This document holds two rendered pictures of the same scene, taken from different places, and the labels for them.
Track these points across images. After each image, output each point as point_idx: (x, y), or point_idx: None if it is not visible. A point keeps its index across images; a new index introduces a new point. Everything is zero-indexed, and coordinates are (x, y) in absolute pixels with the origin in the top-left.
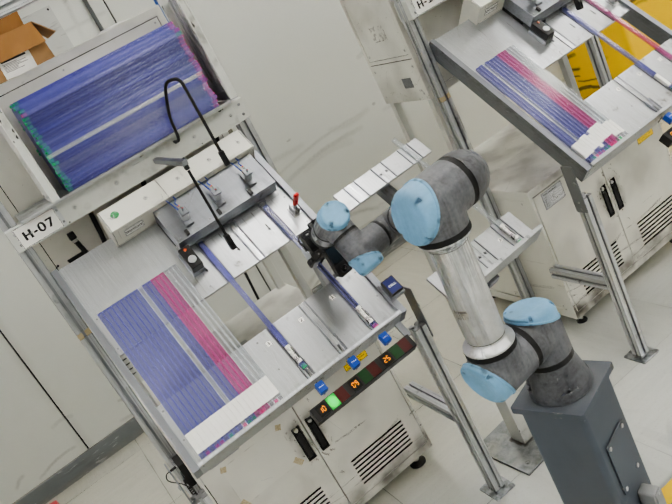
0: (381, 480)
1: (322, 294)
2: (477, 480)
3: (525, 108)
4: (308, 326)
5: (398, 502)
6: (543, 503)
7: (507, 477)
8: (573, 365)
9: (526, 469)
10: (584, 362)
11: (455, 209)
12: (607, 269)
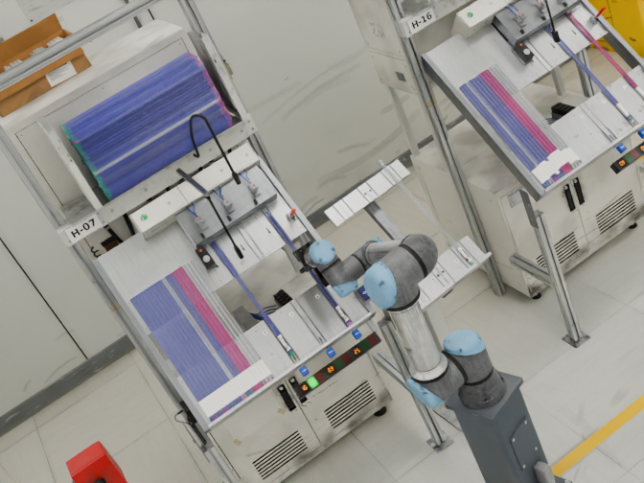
0: (348, 425)
1: (310, 293)
2: (425, 433)
3: (497, 130)
4: (296, 320)
5: (360, 444)
6: (472, 459)
7: (448, 433)
8: (491, 381)
9: None
10: (501, 377)
11: (407, 287)
12: (552, 272)
